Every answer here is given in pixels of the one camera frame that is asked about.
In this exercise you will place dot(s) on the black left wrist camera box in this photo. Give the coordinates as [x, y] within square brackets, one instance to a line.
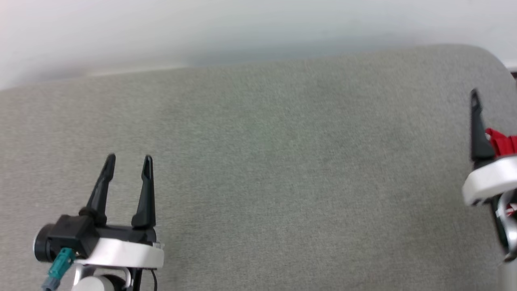
[74, 234]

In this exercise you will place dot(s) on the teal left camera connector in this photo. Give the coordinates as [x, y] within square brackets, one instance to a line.
[60, 264]

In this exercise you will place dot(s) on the grey fabric sofa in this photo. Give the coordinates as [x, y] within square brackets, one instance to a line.
[282, 173]

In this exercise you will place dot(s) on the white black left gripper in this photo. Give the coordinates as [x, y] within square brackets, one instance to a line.
[121, 252]

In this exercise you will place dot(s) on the red and white basketball jersey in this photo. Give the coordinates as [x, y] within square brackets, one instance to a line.
[503, 144]

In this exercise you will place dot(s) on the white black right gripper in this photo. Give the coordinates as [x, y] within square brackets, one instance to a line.
[490, 180]

